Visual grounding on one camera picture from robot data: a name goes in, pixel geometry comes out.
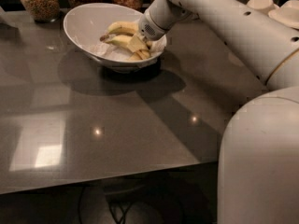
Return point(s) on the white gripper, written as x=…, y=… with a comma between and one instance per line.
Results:
x=149, y=29

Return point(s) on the yellow banana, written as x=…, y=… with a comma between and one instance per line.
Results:
x=122, y=27
x=121, y=41

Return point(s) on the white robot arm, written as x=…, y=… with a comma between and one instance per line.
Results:
x=258, y=175

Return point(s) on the white oval bowl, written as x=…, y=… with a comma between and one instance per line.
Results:
x=84, y=24

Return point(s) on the white paper liner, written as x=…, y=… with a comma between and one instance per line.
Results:
x=119, y=54

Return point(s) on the left glass cereal jar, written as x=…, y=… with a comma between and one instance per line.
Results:
x=42, y=10

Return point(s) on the rear stack paper bowls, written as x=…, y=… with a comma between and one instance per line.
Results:
x=263, y=6

